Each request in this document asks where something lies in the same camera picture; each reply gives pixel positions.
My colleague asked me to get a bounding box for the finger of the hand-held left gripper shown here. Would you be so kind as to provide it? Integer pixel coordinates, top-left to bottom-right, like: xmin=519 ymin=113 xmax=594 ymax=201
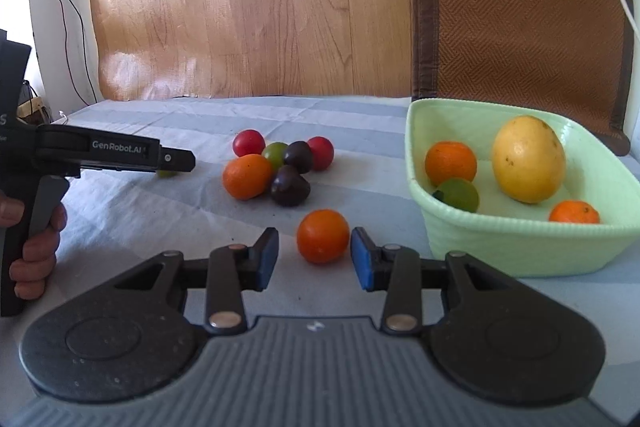
xmin=158 ymin=146 xmax=197 ymax=174

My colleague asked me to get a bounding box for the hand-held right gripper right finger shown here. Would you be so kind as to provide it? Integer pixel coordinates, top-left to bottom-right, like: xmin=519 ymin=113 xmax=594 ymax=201
xmin=350 ymin=227 xmax=507 ymax=336

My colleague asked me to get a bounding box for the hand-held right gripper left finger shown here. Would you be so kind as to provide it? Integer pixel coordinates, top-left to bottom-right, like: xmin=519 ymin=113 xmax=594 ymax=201
xmin=113 ymin=227 xmax=280 ymax=336

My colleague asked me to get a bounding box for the orange tangerine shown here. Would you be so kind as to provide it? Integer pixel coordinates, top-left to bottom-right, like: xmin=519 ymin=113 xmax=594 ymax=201
xmin=548 ymin=200 xmax=601 ymax=225
xmin=222 ymin=154 xmax=274 ymax=200
xmin=424 ymin=141 xmax=478 ymax=186
xmin=296 ymin=209 xmax=351 ymax=265

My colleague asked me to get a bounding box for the light green plastic basin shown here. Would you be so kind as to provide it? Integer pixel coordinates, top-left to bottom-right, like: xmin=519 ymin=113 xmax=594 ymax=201
xmin=405 ymin=99 xmax=640 ymax=279

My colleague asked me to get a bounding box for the dark purple plum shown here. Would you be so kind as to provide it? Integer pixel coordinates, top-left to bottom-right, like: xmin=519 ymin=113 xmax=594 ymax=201
xmin=270 ymin=165 xmax=311 ymax=208
xmin=283 ymin=140 xmax=314 ymax=174

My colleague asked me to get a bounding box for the red plum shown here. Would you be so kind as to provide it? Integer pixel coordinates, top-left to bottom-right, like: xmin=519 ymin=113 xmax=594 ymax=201
xmin=306 ymin=136 xmax=335 ymax=172
xmin=232 ymin=130 xmax=267 ymax=158

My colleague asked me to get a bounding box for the green lime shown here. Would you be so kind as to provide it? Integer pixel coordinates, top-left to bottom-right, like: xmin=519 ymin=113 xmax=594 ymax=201
xmin=433 ymin=177 xmax=480 ymax=213

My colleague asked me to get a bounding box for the wooden board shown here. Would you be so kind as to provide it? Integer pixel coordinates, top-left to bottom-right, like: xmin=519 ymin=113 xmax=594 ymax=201
xmin=84 ymin=0 xmax=414 ymax=102

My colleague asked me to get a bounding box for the large yellow mango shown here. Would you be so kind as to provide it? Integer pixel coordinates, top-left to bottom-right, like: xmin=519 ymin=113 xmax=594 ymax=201
xmin=491 ymin=115 xmax=567 ymax=204

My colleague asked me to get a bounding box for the brown woven mat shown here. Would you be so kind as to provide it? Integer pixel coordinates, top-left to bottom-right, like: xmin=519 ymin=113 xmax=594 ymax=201
xmin=404 ymin=0 xmax=636 ymax=156

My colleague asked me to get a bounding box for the black cable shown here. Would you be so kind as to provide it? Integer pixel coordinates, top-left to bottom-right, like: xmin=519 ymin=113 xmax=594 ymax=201
xmin=41 ymin=0 xmax=100 ymax=106

